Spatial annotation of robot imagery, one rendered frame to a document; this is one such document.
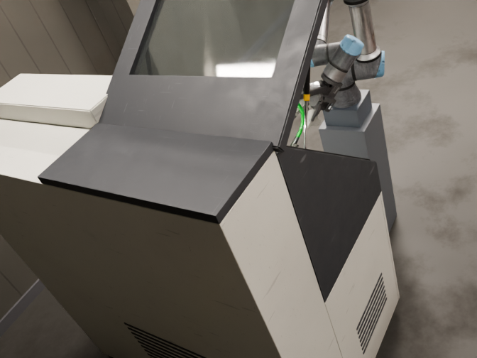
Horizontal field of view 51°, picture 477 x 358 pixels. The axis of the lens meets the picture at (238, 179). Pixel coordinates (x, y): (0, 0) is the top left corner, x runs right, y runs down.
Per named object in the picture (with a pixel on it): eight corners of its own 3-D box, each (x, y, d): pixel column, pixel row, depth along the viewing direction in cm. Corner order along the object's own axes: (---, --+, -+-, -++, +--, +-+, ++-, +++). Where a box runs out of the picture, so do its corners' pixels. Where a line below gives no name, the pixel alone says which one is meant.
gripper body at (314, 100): (328, 114, 182) (346, 86, 177) (311, 110, 177) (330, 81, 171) (317, 103, 187) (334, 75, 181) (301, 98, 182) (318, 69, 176)
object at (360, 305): (402, 305, 252) (382, 191, 204) (360, 410, 219) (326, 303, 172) (282, 272, 291) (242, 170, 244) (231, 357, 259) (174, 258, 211)
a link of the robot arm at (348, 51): (367, 43, 172) (364, 46, 165) (349, 71, 178) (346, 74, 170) (348, 31, 173) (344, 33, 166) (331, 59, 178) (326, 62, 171)
